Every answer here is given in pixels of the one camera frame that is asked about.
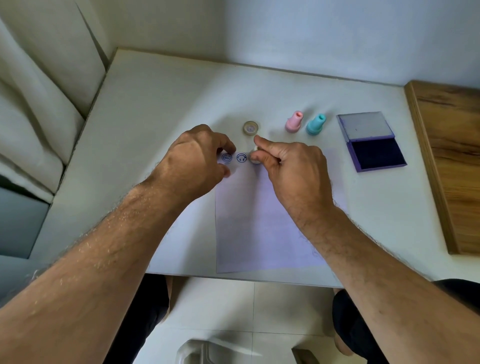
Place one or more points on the person's left hand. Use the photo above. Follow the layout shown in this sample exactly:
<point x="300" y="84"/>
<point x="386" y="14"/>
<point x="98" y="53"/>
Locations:
<point x="189" y="165"/>

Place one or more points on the person's right hand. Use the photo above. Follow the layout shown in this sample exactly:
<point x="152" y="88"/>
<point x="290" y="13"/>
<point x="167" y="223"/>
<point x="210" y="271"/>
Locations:
<point x="300" y="176"/>

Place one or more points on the person's right thumb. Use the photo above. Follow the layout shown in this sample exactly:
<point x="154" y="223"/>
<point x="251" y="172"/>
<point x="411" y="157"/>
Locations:
<point x="268" y="159"/>

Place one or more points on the person's left thumb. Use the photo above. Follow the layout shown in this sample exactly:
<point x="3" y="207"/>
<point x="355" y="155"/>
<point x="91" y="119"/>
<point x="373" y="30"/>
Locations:
<point x="225" y="171"/>

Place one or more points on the white round stamp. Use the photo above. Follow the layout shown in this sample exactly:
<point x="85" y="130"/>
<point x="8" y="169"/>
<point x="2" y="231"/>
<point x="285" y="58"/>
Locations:
<point x="255" y="158"/>

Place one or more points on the white paper sheet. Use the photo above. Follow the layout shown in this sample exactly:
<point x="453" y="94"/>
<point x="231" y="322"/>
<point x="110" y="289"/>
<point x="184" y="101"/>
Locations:
<point x="255" y="217"/>

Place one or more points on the person's left forearm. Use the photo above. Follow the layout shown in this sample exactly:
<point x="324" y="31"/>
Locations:
<point x="101" y="270"/>

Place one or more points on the person's right forearm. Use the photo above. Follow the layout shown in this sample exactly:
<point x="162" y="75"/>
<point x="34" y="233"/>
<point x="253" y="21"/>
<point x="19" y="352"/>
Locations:
<point x="378" y="285"/>

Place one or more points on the round tan stamp cap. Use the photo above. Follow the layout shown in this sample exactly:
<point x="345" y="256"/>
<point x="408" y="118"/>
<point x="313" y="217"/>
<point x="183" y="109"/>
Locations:
<point x="250" y="128"/>

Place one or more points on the pink stamp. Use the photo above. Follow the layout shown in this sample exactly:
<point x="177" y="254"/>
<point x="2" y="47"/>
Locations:
<point x="293" y="122"/>

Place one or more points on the teal stamp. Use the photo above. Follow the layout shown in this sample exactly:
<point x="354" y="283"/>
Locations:
<point x="316" y="125"/>

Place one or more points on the purple ink pad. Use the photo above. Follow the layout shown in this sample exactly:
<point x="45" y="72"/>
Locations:
<point x="371" y="142"/>

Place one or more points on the person's left leg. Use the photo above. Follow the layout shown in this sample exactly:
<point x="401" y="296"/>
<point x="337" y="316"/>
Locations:
<point x="140" y="318"/>

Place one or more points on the white plastic stool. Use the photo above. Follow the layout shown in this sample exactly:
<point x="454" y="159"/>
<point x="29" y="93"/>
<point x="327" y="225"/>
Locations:
<point x="213" y="352"/>

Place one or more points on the wooden board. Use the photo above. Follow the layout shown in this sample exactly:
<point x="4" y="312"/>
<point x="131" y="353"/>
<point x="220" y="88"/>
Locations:
<point x="450" y="161"/>

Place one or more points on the white cushioned sofa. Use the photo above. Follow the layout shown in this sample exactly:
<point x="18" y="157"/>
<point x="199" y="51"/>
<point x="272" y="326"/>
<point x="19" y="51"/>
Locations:
<point x="41" y="93"/>

